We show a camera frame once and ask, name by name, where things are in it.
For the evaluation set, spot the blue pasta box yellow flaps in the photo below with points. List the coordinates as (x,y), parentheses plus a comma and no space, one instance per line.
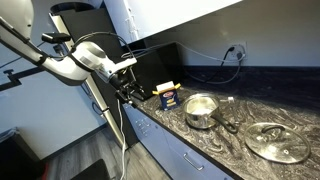
(169,98)

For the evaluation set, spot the white wall power outlet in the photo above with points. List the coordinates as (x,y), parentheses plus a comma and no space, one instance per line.
(238,50)

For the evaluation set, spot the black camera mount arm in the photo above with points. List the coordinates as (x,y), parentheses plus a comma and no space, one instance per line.
(13,80)

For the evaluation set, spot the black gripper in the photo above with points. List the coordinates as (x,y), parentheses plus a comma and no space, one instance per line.
(120,82)

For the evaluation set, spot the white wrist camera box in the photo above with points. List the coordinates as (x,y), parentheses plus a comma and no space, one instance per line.
(125,65)

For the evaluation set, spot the black exterior camera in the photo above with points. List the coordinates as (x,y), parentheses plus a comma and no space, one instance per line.
(56,37)

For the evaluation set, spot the metal spoon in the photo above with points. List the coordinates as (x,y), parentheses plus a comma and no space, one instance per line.
(276,143)

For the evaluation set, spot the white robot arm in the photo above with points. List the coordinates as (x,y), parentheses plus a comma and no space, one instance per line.
(66,66)

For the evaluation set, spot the silver metal post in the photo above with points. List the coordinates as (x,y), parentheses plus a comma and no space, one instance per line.
(110,123)

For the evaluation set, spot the black tall refrigerator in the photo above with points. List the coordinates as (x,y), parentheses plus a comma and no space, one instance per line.
(90,23)

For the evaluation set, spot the black bin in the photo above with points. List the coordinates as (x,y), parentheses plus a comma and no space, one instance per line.
(16,160)

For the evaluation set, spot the white upper wall cabinet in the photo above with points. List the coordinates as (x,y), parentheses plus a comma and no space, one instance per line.
(166,16)

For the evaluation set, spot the grey base cabinet drawers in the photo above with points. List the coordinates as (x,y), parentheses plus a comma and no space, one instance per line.
(160,146)

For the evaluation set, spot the black floor object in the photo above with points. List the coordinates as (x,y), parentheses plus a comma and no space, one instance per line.
(93,170)

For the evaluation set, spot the silver black microwave oven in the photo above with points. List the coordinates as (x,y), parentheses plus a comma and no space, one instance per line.
(156,66)

